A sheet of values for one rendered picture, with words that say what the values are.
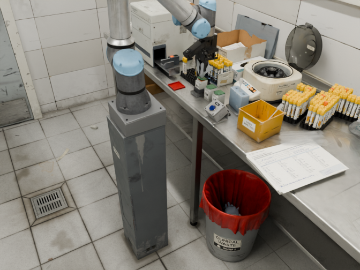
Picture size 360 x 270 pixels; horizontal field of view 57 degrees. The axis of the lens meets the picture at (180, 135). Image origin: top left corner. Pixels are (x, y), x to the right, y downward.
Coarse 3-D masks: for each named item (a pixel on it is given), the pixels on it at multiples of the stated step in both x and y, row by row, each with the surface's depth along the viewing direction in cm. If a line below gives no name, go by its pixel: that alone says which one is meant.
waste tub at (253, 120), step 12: (240, 108) 137; (252, 108) 142; (264, 108) 143; (276, 108) 137; (240, 120) 139; (252, 120) 133; (264, 120) 146; (276, 120) 134; (252, 132) 135; (264, 132) 133; (276, 132) 139
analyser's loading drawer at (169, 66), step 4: (156, 60) 190; (160, 60) 190; (164, 60) 184; (168, 60) 185; (160, 64) 185; (164, 64) 180; (168, 64) 181; (172, 64) 182; (164, 68) 181; (168, 68) 181; (172, 68) 177; (176, 68) 178; (168, 72) 178; (172, 72) 178; (176, 72) 180
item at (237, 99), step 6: (234, 90) 150; (234, 96) 151; (240, 96) 146; (246, 96) 146; (234, 102) 152; (240, 102) 147; (246, 102) 148; (228, 108) 155; (234, 108) 153; (234, 114) 151
